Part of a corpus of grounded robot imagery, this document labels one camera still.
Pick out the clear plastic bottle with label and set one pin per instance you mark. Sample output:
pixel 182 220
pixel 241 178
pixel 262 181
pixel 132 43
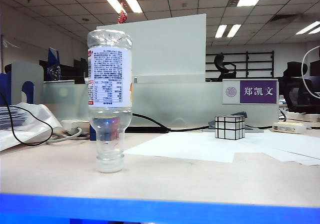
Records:
pixel 110 89

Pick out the frosted glass desk partition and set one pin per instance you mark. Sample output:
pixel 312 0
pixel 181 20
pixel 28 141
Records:
pixel 175 101

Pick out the white paper sheet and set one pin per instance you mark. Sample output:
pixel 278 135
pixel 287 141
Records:
pixel 287 144
pixel 180 146

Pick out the white board panel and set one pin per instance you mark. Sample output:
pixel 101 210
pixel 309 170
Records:
pixel 170 47

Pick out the black high-back office chair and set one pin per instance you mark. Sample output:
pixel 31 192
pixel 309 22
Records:
pixel 221 64

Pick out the silver mirror cube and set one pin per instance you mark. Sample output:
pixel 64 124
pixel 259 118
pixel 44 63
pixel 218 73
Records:
pixel 229 128

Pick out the colourful Rubik's cube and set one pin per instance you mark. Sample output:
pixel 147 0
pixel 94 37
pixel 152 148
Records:
pixel 92 134

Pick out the white power strip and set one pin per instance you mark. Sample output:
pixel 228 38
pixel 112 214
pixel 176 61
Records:
pixel 71 124

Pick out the red hanging ornament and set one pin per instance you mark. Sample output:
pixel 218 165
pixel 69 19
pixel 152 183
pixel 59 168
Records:
pixel 122 16

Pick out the purple and white name plate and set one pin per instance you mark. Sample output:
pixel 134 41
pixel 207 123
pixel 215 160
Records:
pixel 257 91

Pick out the blue edge strip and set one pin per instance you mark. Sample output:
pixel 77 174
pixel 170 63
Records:
pixel 160 211

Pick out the black shelf rack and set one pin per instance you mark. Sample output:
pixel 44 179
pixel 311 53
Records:
pixel 257 54

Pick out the blue crystal trophy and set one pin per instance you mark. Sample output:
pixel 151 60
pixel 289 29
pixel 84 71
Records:
pixel 53 59

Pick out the white plastic bag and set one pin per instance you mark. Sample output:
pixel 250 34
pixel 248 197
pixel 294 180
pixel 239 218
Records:
pixel 37 119

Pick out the small white labelled box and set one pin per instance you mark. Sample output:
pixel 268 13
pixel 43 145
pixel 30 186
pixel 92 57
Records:
pixel 287 127

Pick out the grey and blue file holder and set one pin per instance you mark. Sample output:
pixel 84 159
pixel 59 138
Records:
pixel 27 71

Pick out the black mesh office chair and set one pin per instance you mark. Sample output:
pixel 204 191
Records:
pixel 297 96

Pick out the stack of printed papers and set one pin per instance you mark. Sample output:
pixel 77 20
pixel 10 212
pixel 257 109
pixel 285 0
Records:
pixel 12 118

